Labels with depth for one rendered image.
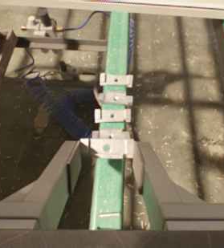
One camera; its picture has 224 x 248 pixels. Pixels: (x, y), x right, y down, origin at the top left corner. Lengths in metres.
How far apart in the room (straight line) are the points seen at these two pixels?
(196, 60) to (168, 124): 0.63
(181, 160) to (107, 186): 0.99
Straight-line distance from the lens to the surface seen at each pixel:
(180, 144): 1.22
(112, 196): 0.22
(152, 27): 1.79
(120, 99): 0.25
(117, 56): 0.31
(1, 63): 0.72
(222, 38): 0.43
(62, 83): 1.07
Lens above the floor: 1.09
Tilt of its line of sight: 68 degrees down
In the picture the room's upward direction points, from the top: 1 degrees clockwise
